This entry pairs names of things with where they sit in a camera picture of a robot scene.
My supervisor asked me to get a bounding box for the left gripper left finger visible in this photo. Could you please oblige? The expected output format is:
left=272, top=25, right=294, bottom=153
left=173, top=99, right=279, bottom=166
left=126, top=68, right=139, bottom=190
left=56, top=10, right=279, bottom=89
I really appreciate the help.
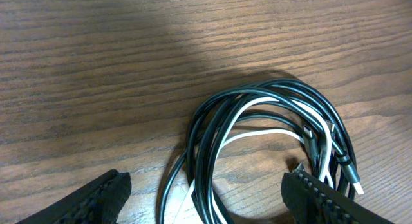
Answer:
left=18, top=169, right=131, bottom=224

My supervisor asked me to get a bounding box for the white usb cable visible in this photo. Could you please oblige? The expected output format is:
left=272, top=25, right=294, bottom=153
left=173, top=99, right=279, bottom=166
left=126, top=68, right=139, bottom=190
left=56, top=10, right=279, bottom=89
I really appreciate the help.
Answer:
left=172, top=95, right=335, bottom=224

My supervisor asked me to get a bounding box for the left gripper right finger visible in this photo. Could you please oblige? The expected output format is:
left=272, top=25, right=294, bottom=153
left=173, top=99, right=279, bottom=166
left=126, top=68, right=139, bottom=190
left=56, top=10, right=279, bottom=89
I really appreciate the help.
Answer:
left=281, top=171, right=392, bottom=224

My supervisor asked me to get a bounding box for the black usb cable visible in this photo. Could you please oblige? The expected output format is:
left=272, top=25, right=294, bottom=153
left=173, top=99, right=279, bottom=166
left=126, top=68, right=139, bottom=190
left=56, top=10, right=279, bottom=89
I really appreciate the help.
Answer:
left=156, top=78, right=365, bottom=224
left=185, top=85, right=342, bottom=224

